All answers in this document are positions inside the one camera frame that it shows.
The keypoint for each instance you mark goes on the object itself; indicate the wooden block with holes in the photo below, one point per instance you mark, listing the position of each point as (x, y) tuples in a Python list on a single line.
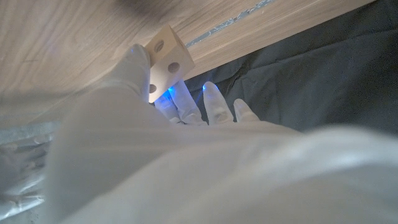
[(169, 56)]

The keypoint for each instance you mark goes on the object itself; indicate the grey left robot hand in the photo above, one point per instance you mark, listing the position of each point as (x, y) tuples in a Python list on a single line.
[(202, 180)]

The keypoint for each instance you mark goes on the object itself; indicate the black backdrop curtain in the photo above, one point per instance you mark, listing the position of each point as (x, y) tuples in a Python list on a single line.
[(311, 77)]

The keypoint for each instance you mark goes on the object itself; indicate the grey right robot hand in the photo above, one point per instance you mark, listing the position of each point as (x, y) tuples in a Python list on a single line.
[(21, 168)]

